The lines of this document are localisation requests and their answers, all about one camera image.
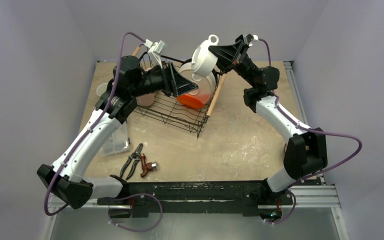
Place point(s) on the brown handled tool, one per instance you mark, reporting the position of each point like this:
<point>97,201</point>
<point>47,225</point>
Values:
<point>147,166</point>

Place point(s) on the dark ceramic bowl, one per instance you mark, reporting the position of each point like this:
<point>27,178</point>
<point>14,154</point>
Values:
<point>285,148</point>

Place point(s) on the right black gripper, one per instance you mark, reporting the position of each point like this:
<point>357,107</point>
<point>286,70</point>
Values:
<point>239,52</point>

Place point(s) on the white enamel mug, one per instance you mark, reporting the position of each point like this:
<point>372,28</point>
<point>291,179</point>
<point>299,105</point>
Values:
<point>203,61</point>

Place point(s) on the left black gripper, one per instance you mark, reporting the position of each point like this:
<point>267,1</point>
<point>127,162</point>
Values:
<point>174,84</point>

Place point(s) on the clear plastic screw box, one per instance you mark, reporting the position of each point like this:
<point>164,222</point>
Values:
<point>119,142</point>

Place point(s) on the orange plate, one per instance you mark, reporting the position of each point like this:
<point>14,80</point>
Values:
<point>190,101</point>

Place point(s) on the green mug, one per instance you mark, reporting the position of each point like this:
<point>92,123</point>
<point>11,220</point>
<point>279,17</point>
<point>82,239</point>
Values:
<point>101,89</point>

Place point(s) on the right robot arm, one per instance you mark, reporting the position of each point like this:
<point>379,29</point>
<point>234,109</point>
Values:
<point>306,148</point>

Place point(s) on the light pink mug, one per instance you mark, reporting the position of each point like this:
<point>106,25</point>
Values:
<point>145,100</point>

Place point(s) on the pink rimmed large plate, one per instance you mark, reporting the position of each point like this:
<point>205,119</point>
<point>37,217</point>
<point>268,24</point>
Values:
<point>206,85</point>

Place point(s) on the black wire dish rack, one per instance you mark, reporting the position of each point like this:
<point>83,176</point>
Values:
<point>168,109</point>

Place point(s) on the black base frame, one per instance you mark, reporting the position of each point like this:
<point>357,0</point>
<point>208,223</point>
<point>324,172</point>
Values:
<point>213,197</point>

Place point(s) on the black pliers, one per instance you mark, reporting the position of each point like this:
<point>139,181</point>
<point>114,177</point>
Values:
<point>133,160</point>

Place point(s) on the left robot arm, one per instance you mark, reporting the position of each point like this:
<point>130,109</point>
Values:
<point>64,178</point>

